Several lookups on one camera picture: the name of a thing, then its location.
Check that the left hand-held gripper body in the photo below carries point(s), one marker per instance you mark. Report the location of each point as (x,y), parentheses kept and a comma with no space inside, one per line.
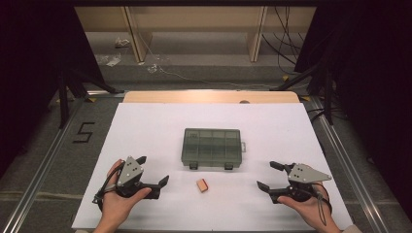
(129,173)

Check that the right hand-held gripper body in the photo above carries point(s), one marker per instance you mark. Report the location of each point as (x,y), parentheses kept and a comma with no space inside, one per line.
(304,174)

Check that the small wooden block red side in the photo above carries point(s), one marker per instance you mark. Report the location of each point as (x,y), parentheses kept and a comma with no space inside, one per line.
(202,185)

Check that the grey clear plastic organizer box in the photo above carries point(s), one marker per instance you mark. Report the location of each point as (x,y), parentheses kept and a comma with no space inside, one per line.
(212,149)

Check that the person's right hand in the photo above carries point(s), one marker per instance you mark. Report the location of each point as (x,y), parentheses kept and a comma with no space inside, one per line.
(311,210)

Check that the person's left hand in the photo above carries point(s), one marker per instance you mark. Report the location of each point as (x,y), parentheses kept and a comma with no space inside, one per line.
(115,207)

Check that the black metal stand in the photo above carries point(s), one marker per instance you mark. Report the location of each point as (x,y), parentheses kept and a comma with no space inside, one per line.
(64,103)
(327,97)

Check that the small clear plastic scrap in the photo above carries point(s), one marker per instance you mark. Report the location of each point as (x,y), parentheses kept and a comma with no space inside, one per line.
(152,68)

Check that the flat clear plastic scrap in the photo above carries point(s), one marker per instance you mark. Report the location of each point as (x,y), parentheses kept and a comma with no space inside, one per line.
(110,60)

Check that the dark curtain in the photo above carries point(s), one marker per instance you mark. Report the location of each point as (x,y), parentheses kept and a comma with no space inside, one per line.
(29,64)
(372,81)

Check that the crumpled clear plastic scrap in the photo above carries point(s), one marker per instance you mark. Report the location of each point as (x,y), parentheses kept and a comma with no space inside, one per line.
(122,42)

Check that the metal floor rail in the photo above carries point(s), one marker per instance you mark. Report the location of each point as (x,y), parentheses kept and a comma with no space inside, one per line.
(39,181)
(350,168)

